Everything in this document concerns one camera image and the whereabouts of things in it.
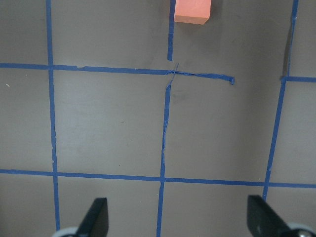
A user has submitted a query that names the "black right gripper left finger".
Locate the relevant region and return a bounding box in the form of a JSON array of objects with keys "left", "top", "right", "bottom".
[{"left": 75, "top": 197, "right": 109, "bottom": 237}]

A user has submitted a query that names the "orange foam block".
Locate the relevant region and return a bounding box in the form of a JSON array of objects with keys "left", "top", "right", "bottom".
[{"left": 174, "top": 0, "right": 212, "bottom": 25}]

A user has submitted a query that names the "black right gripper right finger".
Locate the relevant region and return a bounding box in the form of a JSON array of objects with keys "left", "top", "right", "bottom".
[{"left": 247, "top": 195, "right": 296, "bottom": 237}]

